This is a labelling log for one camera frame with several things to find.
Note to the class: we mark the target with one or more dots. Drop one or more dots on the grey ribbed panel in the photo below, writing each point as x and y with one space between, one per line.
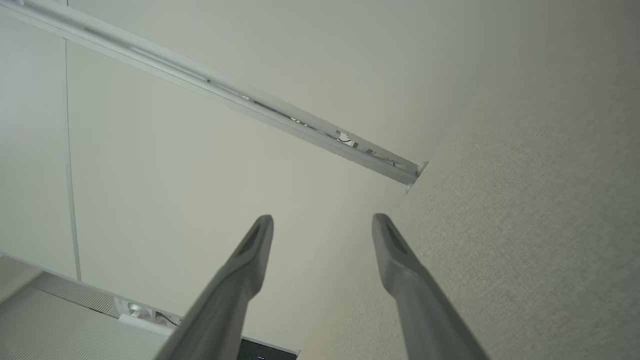
55 325

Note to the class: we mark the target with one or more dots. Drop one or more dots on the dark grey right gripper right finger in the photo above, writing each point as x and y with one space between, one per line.
420 310

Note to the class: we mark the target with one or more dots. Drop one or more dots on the dark screen panel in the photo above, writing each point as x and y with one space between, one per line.
265 351

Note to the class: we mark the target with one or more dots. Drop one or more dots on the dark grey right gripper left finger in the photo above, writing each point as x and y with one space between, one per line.
225 300

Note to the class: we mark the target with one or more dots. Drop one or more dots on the grey metal wall post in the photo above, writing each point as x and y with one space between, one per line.
210 82

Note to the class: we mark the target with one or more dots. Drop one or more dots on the white ceiling spotlight fixture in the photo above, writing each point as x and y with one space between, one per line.
140 312

